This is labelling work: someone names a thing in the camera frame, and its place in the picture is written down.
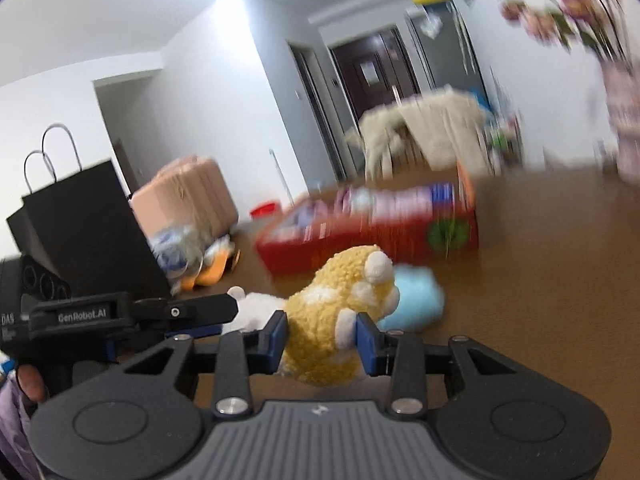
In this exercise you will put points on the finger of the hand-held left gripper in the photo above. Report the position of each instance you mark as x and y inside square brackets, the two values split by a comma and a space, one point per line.
[196, 332]
[200, 310]

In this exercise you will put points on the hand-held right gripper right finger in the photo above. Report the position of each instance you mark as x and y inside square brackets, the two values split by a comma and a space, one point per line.
[365, 344]

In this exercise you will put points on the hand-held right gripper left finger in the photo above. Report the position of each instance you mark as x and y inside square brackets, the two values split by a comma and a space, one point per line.
[277, 338]

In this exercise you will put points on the small white plush toy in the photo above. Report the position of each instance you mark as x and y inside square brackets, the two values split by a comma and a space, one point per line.
[252, 310]

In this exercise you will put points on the yellow plush toy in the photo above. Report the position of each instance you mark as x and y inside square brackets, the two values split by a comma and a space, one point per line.
[330, 310]

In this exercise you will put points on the red cardboard box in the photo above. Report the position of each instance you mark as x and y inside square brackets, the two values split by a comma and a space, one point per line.
[370, 245]

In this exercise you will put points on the person's left forearm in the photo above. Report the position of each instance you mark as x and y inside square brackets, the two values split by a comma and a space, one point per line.
[12, 435]

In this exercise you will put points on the orange soft item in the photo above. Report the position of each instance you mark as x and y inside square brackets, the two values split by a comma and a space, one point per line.
[212, 272]

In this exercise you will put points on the person's left hand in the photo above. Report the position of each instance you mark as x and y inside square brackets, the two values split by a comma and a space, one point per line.
[31, 382]

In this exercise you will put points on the clear plastic bag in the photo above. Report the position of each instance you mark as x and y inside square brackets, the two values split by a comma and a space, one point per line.
[175, 252]

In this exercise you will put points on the light blue plush cushion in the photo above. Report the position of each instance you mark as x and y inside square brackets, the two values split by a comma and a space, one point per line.
[417, 300]

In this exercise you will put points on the large black paper bag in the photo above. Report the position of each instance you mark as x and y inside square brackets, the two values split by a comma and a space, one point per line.
[95, 230]

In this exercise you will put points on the pink suitcase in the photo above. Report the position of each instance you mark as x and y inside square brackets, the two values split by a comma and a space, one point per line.
[190, 195]

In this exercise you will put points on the red basin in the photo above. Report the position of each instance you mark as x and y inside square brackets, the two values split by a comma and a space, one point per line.
[263, 209]

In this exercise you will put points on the light blue yarn skein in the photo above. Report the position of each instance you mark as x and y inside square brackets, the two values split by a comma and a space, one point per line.
[361, 201]

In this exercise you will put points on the metal pole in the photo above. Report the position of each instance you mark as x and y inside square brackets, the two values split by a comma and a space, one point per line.
[280, 175]

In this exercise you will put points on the wooden chair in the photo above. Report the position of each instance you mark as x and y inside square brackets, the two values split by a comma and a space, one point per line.
[395, 146]

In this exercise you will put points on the dark doorway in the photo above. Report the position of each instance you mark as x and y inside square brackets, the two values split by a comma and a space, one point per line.
[315, 110]

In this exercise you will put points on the beige coat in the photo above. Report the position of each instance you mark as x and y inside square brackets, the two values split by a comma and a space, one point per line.
[440, 125]

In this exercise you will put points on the dark brown door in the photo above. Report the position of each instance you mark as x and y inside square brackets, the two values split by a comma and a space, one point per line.
[372, 72]

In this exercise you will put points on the grey refrigerator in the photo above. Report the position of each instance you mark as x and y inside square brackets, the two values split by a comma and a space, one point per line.
[445, 50]

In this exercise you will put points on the pink flower vase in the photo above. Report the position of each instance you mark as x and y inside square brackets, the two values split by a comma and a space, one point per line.
[622, 120]

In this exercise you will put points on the pink artificial flowers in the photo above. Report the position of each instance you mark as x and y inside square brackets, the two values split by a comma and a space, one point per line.
[565, 0]

